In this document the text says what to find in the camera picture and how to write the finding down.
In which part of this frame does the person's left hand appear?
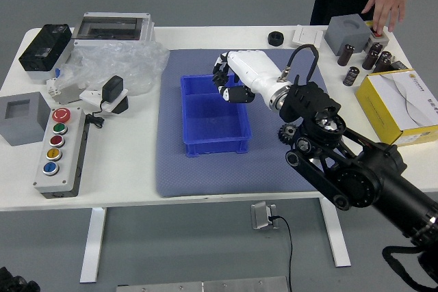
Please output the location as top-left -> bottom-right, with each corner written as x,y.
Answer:
361,0 -> 407,33

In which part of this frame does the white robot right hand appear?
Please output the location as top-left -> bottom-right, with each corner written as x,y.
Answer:
211,50 -> 294,105

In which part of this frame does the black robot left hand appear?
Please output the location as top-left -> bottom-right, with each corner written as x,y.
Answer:
0,266 -> 40,292

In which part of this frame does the blue plastic box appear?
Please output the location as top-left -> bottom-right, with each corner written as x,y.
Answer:
180,72 -> 253,159

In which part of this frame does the big black gear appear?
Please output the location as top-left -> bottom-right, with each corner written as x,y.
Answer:
276,123 -> 298,148

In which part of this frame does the grey push-button control box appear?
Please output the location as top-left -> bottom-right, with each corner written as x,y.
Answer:
33,107 -> 90,200

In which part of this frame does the grey windowed distribution box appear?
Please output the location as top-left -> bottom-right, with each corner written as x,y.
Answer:
71,12 -> 155,49

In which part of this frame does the black round knob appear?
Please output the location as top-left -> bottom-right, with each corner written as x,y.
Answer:
267,31 -> 285,47

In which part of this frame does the grey cube with round recess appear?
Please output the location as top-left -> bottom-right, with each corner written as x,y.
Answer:
324,14 -> 372,56

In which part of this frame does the small black block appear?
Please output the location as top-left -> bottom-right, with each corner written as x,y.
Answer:
389,60 -> 413,73

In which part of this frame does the dark cylindrical capacitor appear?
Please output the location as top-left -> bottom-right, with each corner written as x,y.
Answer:
343,66 -> 360,87

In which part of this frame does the white table leg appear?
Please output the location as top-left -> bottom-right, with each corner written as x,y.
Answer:
79,207 -> 107,284
320,199 -> 352,268

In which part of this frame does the yellow and white carton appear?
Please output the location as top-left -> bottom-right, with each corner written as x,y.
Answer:
355,69 -> 438,148

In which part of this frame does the grey-blue mat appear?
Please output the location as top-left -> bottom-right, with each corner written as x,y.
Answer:
154,48 -> 346,199

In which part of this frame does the clear plastic bag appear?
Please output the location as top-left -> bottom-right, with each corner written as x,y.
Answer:
54,40 -> 171,96

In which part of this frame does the black power adapter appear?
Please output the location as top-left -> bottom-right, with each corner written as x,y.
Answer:
101,75 -> 125,105

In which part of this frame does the silver floor socket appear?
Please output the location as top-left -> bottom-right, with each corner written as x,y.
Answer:
250,201 -> 281,230

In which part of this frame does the grey cube with square hole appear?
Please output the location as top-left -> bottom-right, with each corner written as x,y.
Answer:
0,92 -> 52,148

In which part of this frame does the white power socket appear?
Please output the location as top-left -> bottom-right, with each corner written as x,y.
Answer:
79,87 -> 130,114

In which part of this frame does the white circuit breaker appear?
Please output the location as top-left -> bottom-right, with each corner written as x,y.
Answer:
46,78 -> 85,105

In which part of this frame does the silver metal plate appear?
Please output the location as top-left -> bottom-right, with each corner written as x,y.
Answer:
116,276 -> 290,292

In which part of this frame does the white red-button switch box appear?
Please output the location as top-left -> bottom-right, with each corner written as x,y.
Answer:
364,20 -> 391,47

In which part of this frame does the white wall switch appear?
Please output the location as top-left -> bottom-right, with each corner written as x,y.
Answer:
291,25 -> 325,50

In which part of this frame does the black adapter cord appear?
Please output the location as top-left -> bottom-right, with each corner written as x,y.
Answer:
84,100 -> 107,129

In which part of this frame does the black floor cable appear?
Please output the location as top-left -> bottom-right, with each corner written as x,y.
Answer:
268,215 -> 294,292

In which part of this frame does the black lidded enclosure box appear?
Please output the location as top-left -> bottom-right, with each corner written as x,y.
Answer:
18,24 -> 75,82

